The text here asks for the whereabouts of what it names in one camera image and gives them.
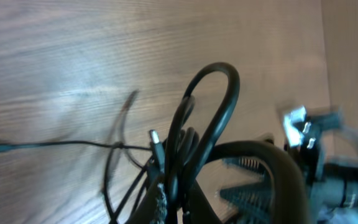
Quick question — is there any black USB cable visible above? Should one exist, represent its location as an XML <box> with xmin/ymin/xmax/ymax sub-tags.
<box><xmin>0</xmin><ymin>62</ymin><xmax>310</xmax><ymax>224</ymax></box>

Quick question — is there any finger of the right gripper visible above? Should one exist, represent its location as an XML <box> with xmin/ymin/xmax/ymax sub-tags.
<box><xmin>223</xmin><ymin>157</ymin><xmax>269</xmax><ymax>176</ymax></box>
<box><xmin>219</xmin><ymin>183</ymin><xmax>272</xmax><ymax>224</ymax></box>

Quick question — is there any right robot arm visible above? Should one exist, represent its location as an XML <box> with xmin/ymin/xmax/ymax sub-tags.
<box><xmin>219</xmin><ymin>106</ymin><xmax>358</xmax><ymax>223</ymax></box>

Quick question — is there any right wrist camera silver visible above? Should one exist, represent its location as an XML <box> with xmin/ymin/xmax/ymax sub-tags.
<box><xmin>282</xmin><ymin>106</ymin><xmax>317</xmax><ymax>149</ymax></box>

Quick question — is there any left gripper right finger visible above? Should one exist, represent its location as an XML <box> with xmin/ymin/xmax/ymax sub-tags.
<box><xmin>182</xmin><ymin>181</ymin><xmax>222</xmax><ymax>224</ymax></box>

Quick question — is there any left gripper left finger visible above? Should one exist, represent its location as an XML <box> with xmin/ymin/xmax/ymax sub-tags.
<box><xmin>126</xmin><ymin>175</ymin><xmax>168</xmax><ymax>224</ymax></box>

